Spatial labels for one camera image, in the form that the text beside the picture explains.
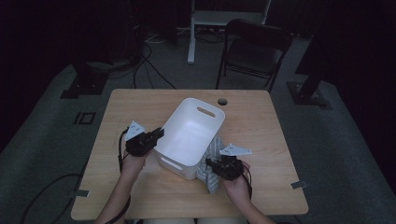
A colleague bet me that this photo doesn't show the right hand-held gripper cable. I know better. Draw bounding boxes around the right hand-held gripper cable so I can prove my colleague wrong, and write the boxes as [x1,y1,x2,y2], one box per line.
[241,162,254,200]

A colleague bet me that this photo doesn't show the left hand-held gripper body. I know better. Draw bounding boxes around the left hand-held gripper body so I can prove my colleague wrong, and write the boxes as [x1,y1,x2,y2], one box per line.
[124,120,159,158]

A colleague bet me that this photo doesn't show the black floor cable loop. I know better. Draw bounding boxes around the black floor cable loop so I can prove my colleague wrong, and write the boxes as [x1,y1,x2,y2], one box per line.
[20,173,83,224]

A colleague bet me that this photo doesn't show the black folding chair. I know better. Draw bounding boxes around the black folding chair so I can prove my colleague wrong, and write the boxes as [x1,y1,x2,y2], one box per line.
[215,18,293,93]

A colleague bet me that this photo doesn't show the left hand-held gripper cable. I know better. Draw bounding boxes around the left hand-held gripper cable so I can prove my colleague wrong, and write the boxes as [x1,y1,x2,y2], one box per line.
[106,127,132,224]

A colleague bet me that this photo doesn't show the white metal desk frame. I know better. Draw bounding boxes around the white metal desk frame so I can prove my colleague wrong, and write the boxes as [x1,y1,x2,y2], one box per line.
[186,0,272,65]

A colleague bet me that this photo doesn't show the person's left hand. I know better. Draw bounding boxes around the person's left hand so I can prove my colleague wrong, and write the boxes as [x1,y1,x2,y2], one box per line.
[120,148,153,182]

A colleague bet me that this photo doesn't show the hand-held gripper cable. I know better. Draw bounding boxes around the hand-held gripper cable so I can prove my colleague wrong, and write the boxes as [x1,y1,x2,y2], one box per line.
[106,127,132,224]
[241,162,254,200]

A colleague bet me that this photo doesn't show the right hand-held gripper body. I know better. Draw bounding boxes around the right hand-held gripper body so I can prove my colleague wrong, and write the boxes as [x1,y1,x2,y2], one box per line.
[213,143,253,182]

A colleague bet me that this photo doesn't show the person's right hand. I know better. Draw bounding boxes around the person's right hand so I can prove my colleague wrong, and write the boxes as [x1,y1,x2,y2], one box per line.
[222,161,252,201]

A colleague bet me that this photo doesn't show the black stand with base plate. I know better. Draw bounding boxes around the black stand with base plate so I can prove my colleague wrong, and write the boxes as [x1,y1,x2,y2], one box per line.
[286,46,332,110]
[60,60,110,100]

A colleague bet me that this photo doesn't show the white plastic bin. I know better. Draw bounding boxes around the white plastic bin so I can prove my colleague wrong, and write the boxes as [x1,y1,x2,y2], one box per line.
[153,97,226,181]

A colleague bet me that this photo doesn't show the black cables on floor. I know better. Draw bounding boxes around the black cables on floor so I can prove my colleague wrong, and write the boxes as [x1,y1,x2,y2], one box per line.
[108,27,178,91]

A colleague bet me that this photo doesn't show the grey tape strip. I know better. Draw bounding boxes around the grey tape strip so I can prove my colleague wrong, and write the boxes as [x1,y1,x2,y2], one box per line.
[69,189,91,199]
[290,180,308,190]

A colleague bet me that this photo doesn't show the grey striped towel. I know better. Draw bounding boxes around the grey striped towel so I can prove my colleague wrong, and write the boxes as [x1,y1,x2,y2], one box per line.
[195,134,233,194]

